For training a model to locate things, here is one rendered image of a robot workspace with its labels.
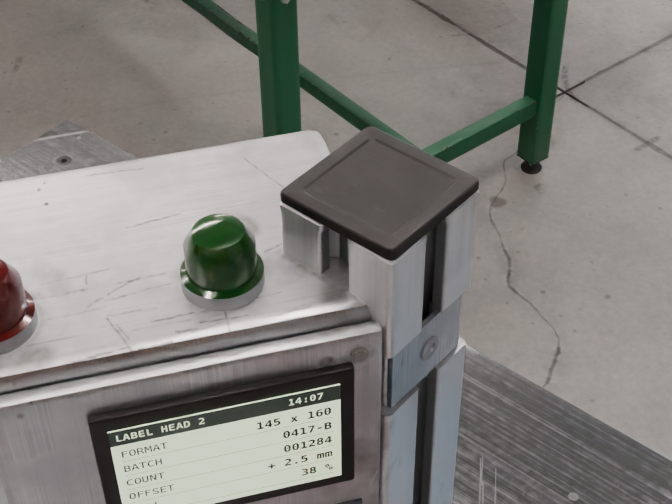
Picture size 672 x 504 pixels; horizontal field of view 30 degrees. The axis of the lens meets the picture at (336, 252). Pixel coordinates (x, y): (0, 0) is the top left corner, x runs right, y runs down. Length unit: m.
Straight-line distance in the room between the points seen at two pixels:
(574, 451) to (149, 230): 0.82
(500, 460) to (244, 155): 0.77
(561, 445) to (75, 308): 0.84
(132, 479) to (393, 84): 2.69
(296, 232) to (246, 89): 2.67
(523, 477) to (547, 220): 1.57
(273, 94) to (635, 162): 1.04
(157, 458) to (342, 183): 0.10
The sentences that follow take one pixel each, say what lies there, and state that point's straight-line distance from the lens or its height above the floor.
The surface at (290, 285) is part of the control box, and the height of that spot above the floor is 1.48.
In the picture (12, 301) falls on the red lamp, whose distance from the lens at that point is 0.37.
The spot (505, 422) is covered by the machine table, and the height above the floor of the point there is 0.83.
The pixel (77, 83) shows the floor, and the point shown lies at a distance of 3.14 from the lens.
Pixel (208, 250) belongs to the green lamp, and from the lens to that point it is 0.37.
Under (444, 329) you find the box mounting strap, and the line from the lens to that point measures 0.42.
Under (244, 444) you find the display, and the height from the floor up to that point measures 1.43.
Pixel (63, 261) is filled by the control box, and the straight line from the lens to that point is 0.41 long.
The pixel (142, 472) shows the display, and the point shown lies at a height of 1.43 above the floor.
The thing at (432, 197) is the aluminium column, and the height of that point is 1.50.
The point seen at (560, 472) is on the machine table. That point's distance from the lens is 1.17.
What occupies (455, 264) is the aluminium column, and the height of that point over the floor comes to 1.47.
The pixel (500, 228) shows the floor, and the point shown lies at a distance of 2.66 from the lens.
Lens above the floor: 1.74
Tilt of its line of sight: 42 degrees down
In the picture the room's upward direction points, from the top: 1 degrees counter-clockwise
